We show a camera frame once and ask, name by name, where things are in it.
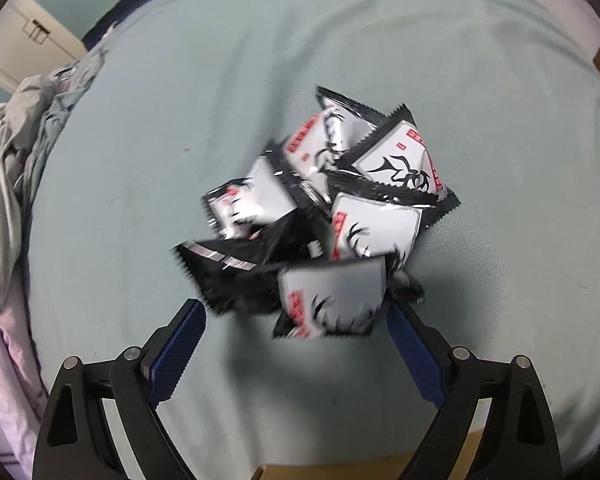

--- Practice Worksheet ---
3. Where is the brown cardboard box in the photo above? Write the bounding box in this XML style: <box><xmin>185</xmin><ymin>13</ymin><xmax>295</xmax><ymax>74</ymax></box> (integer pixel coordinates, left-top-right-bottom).
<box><xmin>252</xmin><ymin>452</ymin><xmax>421</xmax><ymax>480</ymax></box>

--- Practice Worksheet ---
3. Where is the white door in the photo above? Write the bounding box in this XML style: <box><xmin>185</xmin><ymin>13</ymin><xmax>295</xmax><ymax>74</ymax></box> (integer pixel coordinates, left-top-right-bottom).
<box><xmin>0</xmin><ymin>0</ymin><xmax>88</xmax><ymax>93</ymax></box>

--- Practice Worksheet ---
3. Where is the pile of black white packets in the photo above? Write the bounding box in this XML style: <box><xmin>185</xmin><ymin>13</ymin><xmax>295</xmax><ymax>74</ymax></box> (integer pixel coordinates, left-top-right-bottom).
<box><xmin>172</xmin><ymin>85</ymin><xmax>463</xmax><ymax>318</ymax></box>

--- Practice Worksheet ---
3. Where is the dark blue pillow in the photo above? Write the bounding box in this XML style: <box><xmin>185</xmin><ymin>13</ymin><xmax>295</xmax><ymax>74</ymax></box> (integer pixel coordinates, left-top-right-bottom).
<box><xmin>81</xmin><ymin>0</ymin><xmax>172</xmax><ymax>54</ymax></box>

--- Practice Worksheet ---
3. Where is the purple duvet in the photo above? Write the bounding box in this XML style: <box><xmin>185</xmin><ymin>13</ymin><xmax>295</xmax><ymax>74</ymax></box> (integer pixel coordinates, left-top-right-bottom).
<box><xmin>0</xmin><ymin>300</ymin><xmax>51</xmax><ymax>476</ymax></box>

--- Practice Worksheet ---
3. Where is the grey crumpled blanket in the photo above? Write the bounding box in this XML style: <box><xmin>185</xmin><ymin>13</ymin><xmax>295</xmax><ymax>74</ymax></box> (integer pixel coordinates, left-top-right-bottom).
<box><xmin>0</xmin><ymin>50</ymin><xmax>108</xmax><ymax>331</ymax></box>

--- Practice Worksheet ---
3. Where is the black white snack packet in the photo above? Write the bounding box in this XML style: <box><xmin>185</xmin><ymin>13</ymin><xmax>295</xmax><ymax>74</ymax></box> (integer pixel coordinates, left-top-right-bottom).
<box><xmin>272</xmin><ymin>256</ymin><xmax>389</xmax><ymax>341</ymax></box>

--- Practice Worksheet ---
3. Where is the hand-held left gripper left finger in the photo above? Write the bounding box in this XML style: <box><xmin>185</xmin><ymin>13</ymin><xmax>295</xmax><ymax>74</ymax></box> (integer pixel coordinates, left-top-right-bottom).
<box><xmin>34</xmin><ymin>298</ymin><xmax>207</xmax><ymax>480</ymax></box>

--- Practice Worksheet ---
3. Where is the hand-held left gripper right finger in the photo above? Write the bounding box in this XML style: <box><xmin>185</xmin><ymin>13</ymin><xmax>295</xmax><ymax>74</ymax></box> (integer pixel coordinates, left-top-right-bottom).
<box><xmin>387</xmin><ymin>301</ymin><xmax>564</xmax><ymax>480</ymax></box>

